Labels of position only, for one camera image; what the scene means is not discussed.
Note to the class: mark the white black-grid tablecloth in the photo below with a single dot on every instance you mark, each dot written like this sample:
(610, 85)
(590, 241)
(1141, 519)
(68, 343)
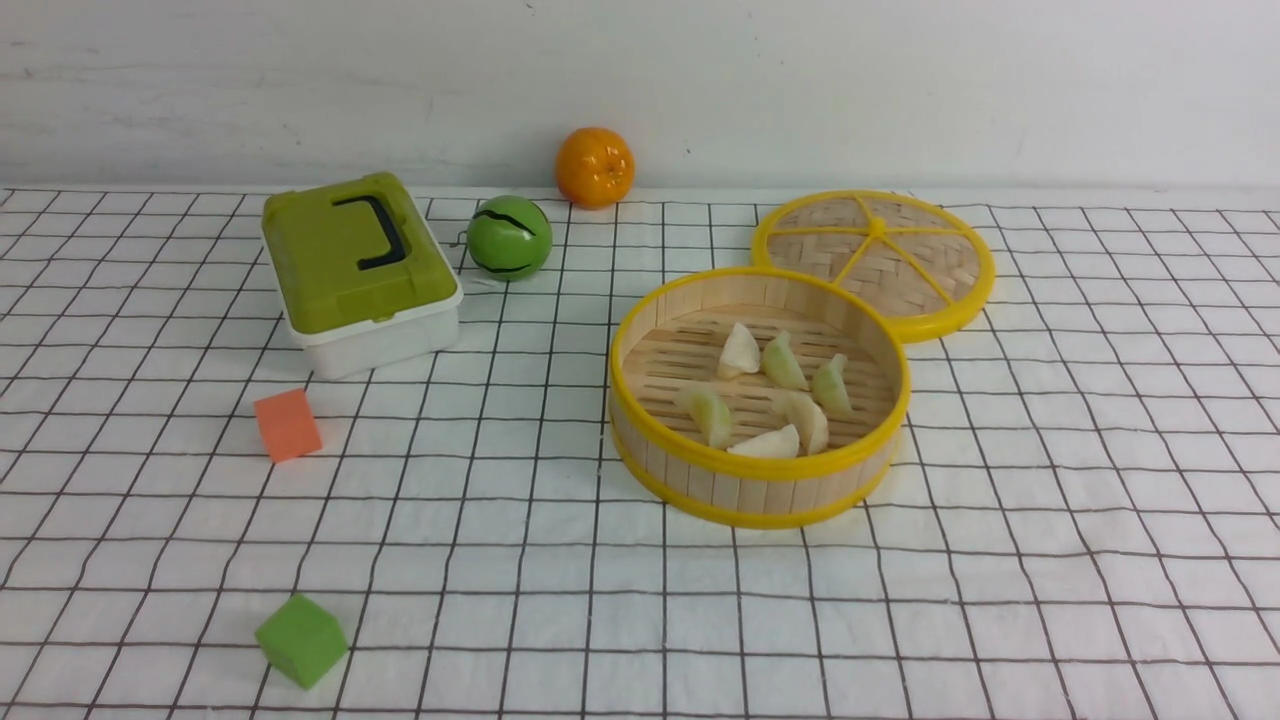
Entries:
(1081, 520)

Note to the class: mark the green toy ball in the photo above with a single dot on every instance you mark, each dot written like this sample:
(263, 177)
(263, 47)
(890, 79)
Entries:
(510, 237)

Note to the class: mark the yellow woven steamer lid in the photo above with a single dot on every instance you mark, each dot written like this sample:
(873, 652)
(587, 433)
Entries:
(927, 272)

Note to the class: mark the green foam cube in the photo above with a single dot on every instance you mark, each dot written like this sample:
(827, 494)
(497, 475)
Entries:
(302, 640)

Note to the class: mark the white dumpling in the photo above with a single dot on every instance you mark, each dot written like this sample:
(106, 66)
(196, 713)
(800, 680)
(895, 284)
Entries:
(740, 354)
(783, 443)
(808, 418)

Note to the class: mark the orange foam cube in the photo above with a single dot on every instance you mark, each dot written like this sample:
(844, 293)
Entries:
(287, 426)

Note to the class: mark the green-lidded white plastic box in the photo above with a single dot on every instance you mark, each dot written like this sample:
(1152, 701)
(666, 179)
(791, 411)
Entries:
(363, 282)

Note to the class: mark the orange toy fruit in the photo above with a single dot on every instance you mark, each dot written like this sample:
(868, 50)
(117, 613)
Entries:
(595, 168)

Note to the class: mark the yellow-rimmed bamboo steamer tray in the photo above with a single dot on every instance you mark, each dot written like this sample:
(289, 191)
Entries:
(673, 338)

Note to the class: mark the green dumpling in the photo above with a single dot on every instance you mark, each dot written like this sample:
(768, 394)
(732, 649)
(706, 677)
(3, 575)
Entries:
(709, 412)
(780, 364)
(829, 388)

